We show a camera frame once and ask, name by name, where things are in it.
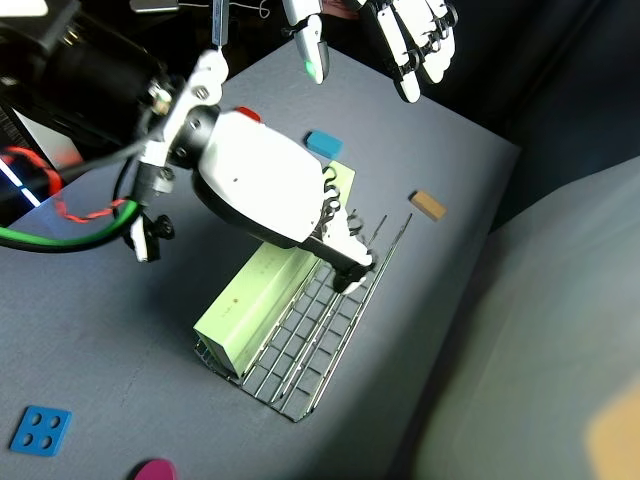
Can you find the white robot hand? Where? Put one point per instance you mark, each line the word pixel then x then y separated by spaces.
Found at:
pixel 425 40
pixel 260 185

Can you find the light green book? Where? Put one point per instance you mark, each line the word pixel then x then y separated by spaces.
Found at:
pixel 250 305

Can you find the red toy block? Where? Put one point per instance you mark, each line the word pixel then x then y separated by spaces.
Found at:
pixel 249 113

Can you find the blue oval toy block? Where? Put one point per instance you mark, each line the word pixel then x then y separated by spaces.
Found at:
pixel 325 144

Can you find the silver metal rod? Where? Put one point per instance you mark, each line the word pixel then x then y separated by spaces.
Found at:
pixel 220 25

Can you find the small wooden block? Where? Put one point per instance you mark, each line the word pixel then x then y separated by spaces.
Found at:
pixel 429 205

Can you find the grey table cloth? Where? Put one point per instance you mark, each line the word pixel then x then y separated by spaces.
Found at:
pixel 125 325

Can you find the pink round disc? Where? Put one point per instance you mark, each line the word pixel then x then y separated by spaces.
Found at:
pixel 155 471

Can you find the blue square block with holes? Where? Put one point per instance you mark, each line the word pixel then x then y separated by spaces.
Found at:
pixel 41 430

